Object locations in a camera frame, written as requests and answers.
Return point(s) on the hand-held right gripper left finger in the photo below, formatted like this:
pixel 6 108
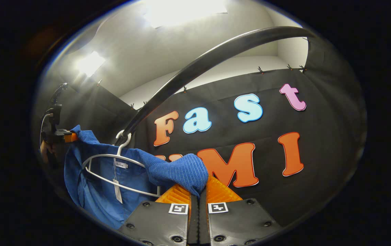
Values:
pixel 161 222

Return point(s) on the black clothes rail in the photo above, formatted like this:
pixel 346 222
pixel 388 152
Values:
pixel 195 66

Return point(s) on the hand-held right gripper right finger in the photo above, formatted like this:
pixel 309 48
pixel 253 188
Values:
pixel 236 222

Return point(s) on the large ceiling light panel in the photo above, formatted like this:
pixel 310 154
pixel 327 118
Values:
pixel 185 12

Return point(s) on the small ceiling light panel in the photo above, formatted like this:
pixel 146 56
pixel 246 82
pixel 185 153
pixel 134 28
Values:
pixel 91 63

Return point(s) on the white jacket hanger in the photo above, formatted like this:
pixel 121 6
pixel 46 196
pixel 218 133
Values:
pixel 120 148

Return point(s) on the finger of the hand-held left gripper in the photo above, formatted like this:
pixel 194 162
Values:
pixel 70 137

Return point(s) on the plain black backdrop cloth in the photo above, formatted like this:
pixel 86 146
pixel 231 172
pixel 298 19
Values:
pixel 106 109

